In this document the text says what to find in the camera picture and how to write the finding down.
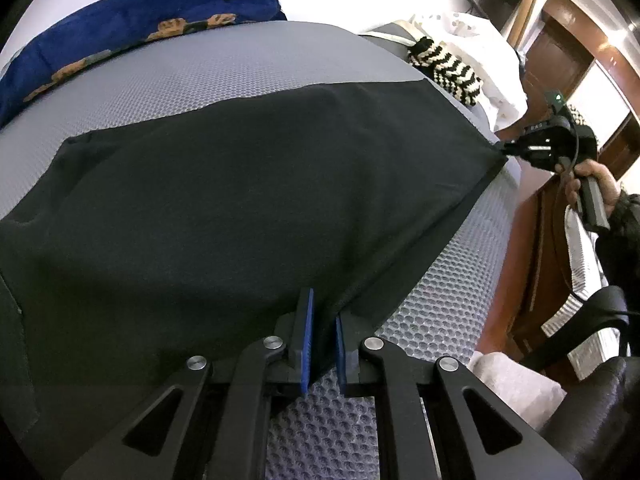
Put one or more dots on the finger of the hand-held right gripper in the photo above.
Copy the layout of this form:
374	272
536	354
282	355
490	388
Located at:
512	150

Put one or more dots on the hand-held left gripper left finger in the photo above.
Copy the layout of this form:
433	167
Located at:
306	340

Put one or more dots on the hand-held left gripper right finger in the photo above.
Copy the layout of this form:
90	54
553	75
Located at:
341	350

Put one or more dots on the black pants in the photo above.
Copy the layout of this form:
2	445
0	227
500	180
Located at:
250	185

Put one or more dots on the person's right forearm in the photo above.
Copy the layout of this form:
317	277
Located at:
622	240

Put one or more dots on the person's right hand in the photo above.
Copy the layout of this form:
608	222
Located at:
605	180

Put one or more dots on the brown wooden door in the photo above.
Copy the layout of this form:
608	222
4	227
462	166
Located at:
560	50

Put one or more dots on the black and white striped cloth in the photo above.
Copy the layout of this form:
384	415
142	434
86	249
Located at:
450	67

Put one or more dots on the brown wooden cabinet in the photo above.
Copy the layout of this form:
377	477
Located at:
537	260

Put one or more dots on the white ribbed cloth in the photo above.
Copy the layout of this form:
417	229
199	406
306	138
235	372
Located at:
580	265

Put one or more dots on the grey pillow with white piping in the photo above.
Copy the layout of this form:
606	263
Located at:
390	35

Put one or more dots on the light grey cloth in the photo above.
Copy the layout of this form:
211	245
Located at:
515	385

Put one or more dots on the black office chair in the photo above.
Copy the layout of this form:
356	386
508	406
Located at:
600	410

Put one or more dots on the grey honeycomb mat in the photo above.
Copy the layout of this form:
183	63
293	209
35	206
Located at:
200	75

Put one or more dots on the blue printed blanket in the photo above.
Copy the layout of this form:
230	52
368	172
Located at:
125	15

